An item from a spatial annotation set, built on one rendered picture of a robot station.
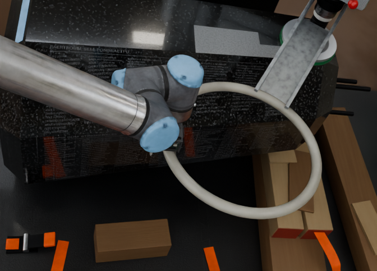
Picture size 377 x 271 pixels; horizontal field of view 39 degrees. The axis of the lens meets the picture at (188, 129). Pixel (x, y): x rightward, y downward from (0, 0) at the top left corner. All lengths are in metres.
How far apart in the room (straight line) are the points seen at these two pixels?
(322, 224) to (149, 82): 1.32
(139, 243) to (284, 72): 0.91
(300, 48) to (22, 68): 1.12
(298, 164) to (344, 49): 1.18
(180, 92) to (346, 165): 1.57
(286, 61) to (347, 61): 1.56
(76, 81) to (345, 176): 1.87
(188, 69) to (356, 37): 2.37
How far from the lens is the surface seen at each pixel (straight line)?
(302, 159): 2.46
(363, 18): 3.71
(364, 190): 2.69
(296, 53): 1.85
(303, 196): 1.52
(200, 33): 1.97
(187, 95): 1.29
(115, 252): 2.21
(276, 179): 2.37
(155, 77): 1.25
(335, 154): 2.73
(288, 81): 1.79
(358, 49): 3.48
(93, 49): 1.86
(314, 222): 2.34
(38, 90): 0.99
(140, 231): 2.23
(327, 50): 2.07
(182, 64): 1.28
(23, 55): 0.97
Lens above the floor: 2.17
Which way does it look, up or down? 54 degrees down
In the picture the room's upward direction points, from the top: 20 degrees clockwise
